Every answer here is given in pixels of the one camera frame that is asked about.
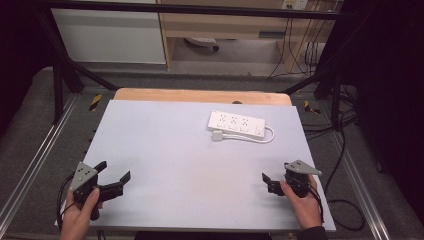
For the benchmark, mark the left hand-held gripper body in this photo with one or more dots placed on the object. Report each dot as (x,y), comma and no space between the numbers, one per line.
(83,176)

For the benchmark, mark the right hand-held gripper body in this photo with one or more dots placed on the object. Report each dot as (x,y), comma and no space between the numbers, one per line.
(298,181)

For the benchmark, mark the person's right hand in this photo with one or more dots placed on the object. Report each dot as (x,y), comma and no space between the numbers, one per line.
(304,208)

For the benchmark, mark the person's left hand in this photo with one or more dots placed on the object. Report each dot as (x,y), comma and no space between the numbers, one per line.
(77,216)

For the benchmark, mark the person's dark right sleeve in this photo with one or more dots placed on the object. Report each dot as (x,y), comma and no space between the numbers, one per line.
(312,234)

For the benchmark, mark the white power strip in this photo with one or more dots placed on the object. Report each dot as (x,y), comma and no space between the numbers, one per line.
(236,124)

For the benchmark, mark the white table board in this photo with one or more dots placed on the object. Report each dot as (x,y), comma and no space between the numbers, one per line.
(186,180)

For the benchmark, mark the white plug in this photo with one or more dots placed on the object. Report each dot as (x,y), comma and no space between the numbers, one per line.
(217,135)

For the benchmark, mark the wooden table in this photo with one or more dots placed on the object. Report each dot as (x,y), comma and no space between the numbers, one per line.
(186,96)

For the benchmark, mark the white cabinet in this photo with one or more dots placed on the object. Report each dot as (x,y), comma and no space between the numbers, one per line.
(110,40)

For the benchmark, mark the black curtain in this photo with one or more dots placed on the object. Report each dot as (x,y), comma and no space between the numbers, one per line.
(390,83)
(16,50)

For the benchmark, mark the wooden desk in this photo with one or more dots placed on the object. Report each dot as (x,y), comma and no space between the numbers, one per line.
(226,29)

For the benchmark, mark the white chair base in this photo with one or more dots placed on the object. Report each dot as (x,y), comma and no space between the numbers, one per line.
(201,41)

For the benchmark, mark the aluminium floor rail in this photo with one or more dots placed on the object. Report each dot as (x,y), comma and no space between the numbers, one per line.
(356,180)
(36,156)

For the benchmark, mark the white wall socket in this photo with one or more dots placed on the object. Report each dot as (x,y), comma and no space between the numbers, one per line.
(295,4)

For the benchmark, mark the black metal frame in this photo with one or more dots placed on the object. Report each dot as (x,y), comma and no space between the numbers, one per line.
(166,7)

